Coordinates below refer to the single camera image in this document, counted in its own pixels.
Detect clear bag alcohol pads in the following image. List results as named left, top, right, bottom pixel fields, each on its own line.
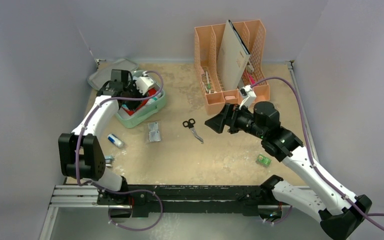
left=147, top=121, right=162, bottom=143

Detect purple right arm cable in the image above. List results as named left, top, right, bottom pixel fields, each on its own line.
left=251, top=77, right=384, bottom=239

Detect blue white stapler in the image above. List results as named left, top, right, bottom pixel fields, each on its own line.
left=104, top=155, right=114, bottom=165

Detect beige folder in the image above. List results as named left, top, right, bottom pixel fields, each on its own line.
left=216, top=19, right=251, bottom=91

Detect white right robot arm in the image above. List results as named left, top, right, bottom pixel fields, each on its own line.
left=204, top=101, right=372, bottom=240

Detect pink item in organizer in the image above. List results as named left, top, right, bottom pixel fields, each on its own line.
left=247, top=72, right=257, bottom=87

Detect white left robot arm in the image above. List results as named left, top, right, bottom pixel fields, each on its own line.
left=58, top=69, right=143, bottom=205

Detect black handled scissors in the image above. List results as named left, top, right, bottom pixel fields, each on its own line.
left=182, top=118, right=204, bottom=144

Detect small white blue tube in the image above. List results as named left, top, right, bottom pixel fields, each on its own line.
left=107, top=133, right=125, bottom=149

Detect red first aid pouch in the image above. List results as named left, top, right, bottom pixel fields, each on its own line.
left=121, top=99, right=149, bottom=116

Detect small white bottle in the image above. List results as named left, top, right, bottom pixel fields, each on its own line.
left=146, top=92, right=162, bottom=105

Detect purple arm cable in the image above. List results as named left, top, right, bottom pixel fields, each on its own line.
left=75, top=70, right=165, bottom=232
left=251, top=77, right=384, bottom=239

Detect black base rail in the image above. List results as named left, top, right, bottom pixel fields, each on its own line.
left=97, top=180, right=294, bottom=220

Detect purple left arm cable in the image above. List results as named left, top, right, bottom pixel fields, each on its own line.
left=75, top=70, right=165, bottom=232

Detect peach desk file organizer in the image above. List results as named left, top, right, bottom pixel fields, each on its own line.
left=194, top=19, right=270, bottom=115

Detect small green box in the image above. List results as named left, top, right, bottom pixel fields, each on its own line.
left=256, top=154, right=271, bottom=167

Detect green medicine case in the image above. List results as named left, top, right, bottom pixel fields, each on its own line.
left=87, top=58, right=167, bottom=129

